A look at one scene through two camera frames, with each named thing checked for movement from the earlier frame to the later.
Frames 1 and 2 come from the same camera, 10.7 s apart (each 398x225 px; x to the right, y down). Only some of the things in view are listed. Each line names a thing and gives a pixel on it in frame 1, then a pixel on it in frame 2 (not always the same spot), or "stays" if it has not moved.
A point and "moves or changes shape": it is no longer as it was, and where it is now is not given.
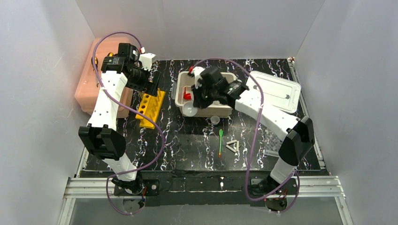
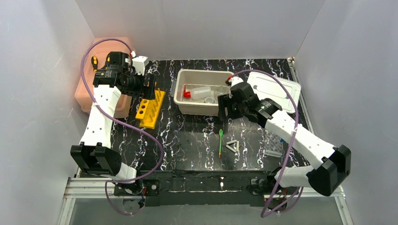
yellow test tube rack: [150, 107] stays
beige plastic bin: [182, 96] stays
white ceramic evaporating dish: [188, 109] moves or changes shape
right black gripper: [202, 96] → [223, 108]
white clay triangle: [231, 148] stays
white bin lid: [282, 93] stays
